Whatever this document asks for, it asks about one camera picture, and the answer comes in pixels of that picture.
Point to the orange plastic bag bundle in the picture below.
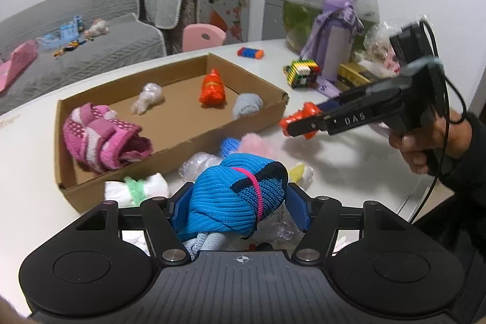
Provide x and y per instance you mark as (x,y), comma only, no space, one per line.
(212,90)
(303,110)

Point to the blue knit sock bundle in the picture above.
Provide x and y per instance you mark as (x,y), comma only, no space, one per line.
(220,195)

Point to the pink striped sock bundle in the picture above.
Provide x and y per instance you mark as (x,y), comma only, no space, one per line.
(98,138)

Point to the glass fish tank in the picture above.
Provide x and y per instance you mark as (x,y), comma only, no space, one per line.
(300,12)

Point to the pink fluffy sock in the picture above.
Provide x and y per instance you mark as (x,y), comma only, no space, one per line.
(258,145)

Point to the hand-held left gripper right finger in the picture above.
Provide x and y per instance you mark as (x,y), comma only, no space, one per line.
(300,208)

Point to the pink plastic chair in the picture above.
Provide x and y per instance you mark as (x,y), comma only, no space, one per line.
(197,37)

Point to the yellow black tissue pack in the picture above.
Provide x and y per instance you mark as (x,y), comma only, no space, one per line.
(353,75)

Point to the yellow white toy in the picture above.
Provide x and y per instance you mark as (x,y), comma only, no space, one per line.
(302,174)

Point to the blue toy castle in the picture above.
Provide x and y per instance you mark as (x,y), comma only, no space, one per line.
(70,30)

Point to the person's right hand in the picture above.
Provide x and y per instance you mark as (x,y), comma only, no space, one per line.
(412,153)

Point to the pink book on sofa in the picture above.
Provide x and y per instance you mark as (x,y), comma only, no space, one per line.
(19,62)

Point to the blue and white sock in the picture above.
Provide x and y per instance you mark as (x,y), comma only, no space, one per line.
(229,146)

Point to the clear snack bag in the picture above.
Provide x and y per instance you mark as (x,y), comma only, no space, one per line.
(379,47)

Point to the person's right forearm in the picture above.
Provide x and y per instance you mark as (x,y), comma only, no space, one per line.
(467,195)

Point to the small plush toy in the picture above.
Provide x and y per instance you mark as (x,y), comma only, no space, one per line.
(97,30)

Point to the blue orange block bar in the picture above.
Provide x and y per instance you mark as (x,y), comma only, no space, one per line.
(250,52)

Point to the multicolour building block cube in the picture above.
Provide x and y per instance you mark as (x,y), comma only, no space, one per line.
(302,73)

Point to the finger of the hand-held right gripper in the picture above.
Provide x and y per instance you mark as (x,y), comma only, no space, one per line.
(303,126)
(330,104)

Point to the white desktop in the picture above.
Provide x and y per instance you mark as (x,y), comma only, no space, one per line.
(334,164)

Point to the grey sock bundle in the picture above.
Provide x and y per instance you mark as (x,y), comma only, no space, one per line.
(246,105)

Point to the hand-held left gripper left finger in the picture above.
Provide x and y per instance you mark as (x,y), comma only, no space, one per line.
(182,210)

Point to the clear plastic toy bag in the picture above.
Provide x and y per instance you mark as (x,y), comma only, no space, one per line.
(49,42)

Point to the clear plastic bag bundle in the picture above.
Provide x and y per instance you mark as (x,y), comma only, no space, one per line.
(148,96)
(197,164)

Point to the cardboard box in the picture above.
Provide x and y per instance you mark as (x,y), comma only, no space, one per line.
(178,88)

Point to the grey sofa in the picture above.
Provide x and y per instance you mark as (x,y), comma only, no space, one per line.
(114,43)

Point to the white sock green band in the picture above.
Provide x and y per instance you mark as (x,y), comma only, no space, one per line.
(152,187)

